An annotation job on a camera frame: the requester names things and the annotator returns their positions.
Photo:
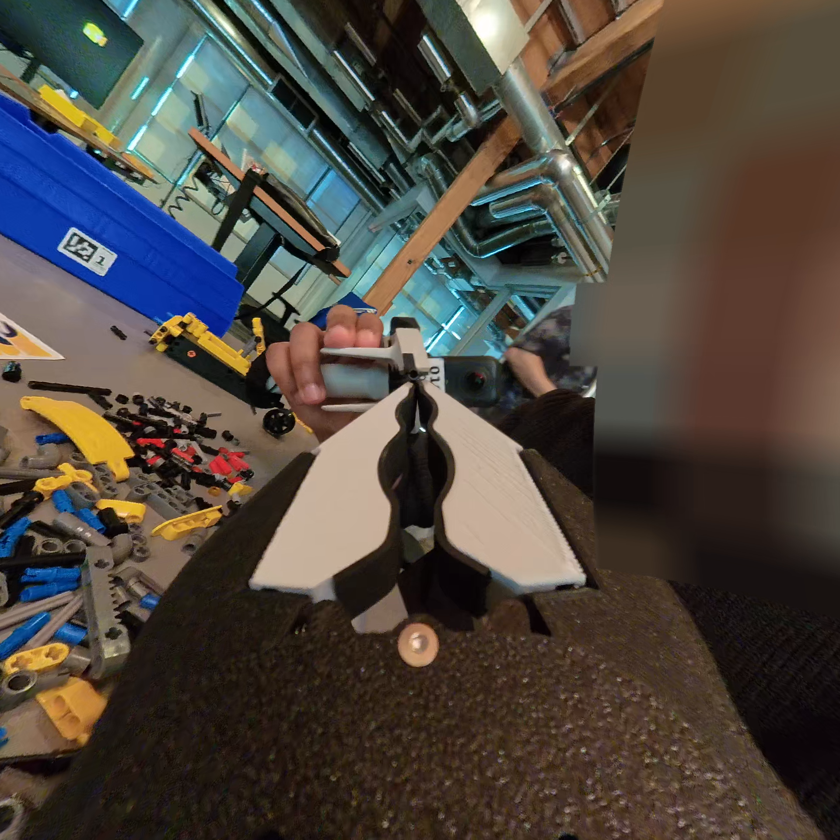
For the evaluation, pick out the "pile of mixed brick parts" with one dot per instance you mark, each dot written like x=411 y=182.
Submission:
x=65 y=558

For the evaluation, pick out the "yellow arch panel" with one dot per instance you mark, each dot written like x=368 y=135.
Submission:
x=85 y=426

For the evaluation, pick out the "pile of black red pins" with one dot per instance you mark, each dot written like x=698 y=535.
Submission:
x=177 y=446

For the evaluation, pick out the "small black wheel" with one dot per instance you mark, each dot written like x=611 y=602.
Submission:
x=279 y=422

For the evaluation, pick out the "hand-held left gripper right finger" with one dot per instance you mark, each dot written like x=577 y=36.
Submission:
x=505 y=518

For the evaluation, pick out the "dark grey bent beam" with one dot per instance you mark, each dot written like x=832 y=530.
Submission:
x=412 y=375

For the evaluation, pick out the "person's right hand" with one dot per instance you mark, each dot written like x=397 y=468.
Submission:
x=298 y=367

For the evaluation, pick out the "metal ceiling ducts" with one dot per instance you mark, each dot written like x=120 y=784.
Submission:
x=544 y=197

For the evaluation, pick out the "blue plastic bin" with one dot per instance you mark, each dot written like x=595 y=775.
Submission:
x=98 y=197

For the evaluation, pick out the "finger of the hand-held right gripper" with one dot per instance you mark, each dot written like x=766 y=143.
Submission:
x=410 y=351

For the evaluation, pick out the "black axle rod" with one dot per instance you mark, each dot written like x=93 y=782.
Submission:
x=65 y=388

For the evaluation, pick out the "grey gear rack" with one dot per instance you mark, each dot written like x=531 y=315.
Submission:
x=105 y=610

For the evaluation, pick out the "black bag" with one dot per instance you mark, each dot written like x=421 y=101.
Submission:
x=302 y=216

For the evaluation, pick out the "yellow bin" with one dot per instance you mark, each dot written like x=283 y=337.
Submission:
x=72 y=111

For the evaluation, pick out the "yellow grey sticker sheet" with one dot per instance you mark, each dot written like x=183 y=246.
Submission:
x=26 y=344

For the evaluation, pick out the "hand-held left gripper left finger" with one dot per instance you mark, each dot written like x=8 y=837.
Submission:
x=328 y=518

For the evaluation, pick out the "wooden post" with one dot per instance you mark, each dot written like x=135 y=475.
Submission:
x=446 y=216

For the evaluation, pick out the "yellow black brick model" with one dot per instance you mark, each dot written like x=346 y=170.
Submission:
x=210 y=348

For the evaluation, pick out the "black monitor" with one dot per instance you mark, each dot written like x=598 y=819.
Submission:
x=59 y=46

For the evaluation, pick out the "wooden-top standing desk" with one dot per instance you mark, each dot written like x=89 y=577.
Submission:
x=262 y=256

